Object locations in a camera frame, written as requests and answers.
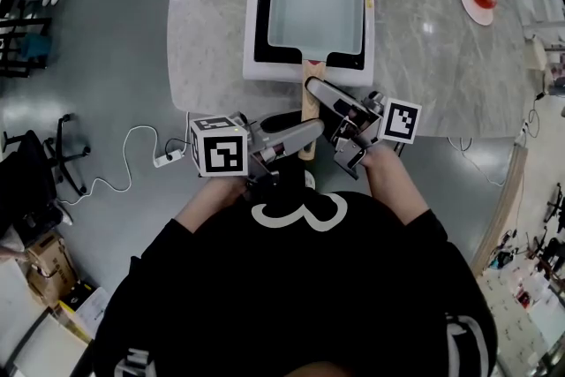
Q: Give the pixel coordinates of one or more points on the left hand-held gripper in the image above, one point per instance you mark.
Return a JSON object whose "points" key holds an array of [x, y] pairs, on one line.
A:
{"points": [[220, 154]]}

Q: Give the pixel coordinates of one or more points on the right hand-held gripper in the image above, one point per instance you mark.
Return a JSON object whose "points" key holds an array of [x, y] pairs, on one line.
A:
{"points": [[399, 123]]}

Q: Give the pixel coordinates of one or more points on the white induction cooktop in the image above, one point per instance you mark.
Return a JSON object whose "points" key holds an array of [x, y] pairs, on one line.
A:
{"points": [[256, 66]]}

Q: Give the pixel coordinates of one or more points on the person's left forearm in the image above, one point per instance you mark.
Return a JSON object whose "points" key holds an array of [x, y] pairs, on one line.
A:
{"points": [[212, 203]]}

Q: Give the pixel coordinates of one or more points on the person's right forearm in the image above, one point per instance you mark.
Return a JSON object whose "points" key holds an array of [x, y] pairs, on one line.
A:
{"points": [[393, 190]]}

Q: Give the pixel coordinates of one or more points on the person's leg black trousers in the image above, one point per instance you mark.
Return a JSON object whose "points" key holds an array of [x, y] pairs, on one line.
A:
{"points": [[291, 176]]}

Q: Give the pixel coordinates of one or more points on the person's white shoe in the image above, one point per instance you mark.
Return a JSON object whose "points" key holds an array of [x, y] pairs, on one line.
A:
{"points": [[310, 180]]}

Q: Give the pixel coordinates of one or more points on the white power strip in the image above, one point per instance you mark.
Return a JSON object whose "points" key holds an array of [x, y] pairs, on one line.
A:
{"points": [[167, 158]]}

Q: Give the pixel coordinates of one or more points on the person's torso black shirt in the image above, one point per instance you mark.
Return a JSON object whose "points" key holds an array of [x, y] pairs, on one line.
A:
{"points": [[287, 300]]}

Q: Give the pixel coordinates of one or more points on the pale pink plate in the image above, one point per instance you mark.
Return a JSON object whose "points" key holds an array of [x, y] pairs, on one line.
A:
{"points": [[470, 9]]}

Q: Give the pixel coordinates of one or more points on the black office chair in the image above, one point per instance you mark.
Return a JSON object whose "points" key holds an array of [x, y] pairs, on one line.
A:
{"points": [[26, 172]]}

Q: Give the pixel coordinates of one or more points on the blue bin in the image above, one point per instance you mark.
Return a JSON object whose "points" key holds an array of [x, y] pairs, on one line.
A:
{"points": [[35, 50]]}

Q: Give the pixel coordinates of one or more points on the yellow and black box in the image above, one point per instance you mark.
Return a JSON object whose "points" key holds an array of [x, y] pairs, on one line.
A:
{"points": [[77, 296]]}

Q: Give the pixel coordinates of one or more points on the brown cardboard box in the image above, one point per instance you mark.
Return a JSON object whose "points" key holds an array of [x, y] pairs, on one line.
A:
{"points": [[46, 249], [53, 284]]}

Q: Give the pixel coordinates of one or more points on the long work desk black legs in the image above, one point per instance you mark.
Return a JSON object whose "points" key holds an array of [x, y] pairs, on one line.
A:
{"points": [[26, 21]]}

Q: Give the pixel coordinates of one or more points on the white flat boards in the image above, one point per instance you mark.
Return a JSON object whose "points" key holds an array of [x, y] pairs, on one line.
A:
{"points": [[44, 349]]}

